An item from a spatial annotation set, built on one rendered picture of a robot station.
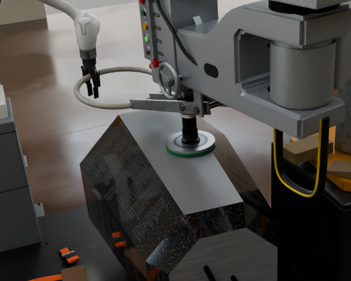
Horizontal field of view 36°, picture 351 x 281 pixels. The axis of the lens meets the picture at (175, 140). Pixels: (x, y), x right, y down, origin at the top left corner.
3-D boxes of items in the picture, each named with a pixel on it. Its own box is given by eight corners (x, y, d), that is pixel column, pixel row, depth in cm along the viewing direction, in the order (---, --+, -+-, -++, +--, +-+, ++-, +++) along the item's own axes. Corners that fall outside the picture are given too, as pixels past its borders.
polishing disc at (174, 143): (156, 144, 238) (156, 141, 237) (191, 128, 250) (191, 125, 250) (189, 159, 223) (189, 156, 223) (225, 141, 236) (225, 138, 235)
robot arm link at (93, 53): (86, 51, 282) (87, 62, 285) (99, 46, 288) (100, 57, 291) (75, 48, 288) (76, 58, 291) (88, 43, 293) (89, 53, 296)
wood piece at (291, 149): (317, 143, 239) (318, 133, 237) (332, 152, 231) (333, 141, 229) (280, 155, 232) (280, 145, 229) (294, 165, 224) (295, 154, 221)
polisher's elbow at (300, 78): (286, 83, 180) (287, 25, 171) (342, 93, 169) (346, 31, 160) (258, 103, 167) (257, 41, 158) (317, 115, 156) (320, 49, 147)
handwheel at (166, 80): (199, 98, 206) (196, 61, 199) (177, 106, 201) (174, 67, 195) (178, 88, 217) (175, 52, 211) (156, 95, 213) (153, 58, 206)
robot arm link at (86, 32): (96, 50, 283) (99, 41, 294) (92, 21, 275) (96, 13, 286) (76, 51, 283) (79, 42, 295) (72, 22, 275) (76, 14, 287)
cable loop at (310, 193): (326, 207, 175) (331, 117, 161) (318, 211, 173) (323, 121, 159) (278, 179, 193) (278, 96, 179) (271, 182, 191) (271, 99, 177)
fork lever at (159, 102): (241, 103, 212) (239, 91, 211) (201, 117, 204) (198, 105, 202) (159, 100, 272) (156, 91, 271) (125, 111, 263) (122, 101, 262)
